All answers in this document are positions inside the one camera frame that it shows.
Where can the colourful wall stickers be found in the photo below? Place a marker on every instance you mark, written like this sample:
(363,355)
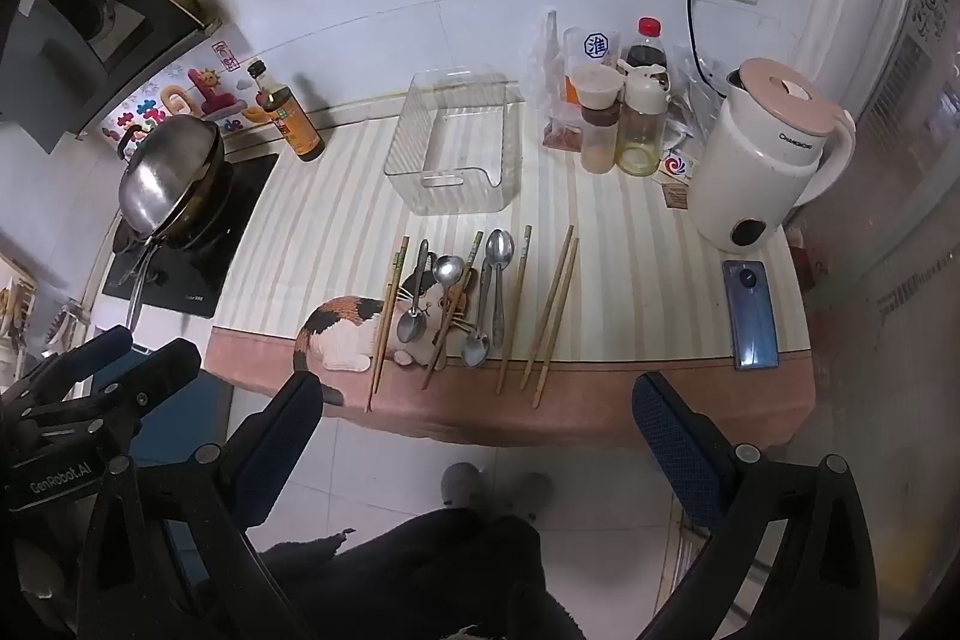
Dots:
(196,94)

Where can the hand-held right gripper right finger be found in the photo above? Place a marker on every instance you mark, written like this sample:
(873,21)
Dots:
(675,445)

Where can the clear plastic storage bin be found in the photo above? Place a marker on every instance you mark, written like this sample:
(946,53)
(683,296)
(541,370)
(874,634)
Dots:
(450,192)

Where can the person's dark fleece clothing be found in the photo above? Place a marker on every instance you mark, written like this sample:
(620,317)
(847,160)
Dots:
(420,580)

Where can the clear plastic spice bag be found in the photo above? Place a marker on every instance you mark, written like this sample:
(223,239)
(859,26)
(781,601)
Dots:
(551,85)

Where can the red-cap dark bottle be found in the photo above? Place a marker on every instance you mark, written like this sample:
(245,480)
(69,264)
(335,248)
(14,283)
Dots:
(646,51)

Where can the small logo box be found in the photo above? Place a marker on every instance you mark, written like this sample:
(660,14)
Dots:
(679,168)

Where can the clear oil dispenser bottle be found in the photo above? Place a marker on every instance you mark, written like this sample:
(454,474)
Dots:
(639,151)

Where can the wooden chopstick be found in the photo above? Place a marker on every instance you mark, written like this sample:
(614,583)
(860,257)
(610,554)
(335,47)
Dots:
(556,325)
(546,310)
(439,347)
(391,310)
(514,310)
(382,332)

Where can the white electric kettle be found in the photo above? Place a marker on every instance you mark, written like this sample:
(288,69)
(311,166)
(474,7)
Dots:
(750,160)

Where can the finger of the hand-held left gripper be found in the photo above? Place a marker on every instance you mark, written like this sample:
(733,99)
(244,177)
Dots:
(169,362)
(105,344)

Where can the striped cat-print table mat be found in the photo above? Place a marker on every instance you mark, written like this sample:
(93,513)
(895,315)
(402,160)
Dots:
(637,280)

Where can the steel wok pan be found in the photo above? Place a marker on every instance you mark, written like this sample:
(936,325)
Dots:
(202,214)

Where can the cluttered dish rack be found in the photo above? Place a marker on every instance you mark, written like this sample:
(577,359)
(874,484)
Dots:
(30,317)

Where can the grey slipper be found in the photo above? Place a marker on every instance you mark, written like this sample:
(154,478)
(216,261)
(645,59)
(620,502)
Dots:
(461,486)

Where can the beige-lid seasoning jar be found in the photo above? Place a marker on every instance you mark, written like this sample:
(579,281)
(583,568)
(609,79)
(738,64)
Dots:
(598,149)

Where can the black induction cooktop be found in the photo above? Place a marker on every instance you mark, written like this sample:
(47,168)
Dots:
(225,242)

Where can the brown sauce bottle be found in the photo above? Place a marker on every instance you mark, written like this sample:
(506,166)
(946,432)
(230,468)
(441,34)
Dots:
(296,130)

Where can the blue smartphone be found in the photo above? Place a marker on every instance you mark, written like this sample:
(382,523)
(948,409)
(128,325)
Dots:
(750,317)

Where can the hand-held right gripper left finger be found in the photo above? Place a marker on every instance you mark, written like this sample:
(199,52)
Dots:
(277,449)

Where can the blue plastic container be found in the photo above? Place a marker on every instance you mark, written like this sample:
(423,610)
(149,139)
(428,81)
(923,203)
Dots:
(195,407)

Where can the crumpled clear plastic bags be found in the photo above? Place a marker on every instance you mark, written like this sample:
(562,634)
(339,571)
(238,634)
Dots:
(697,115)

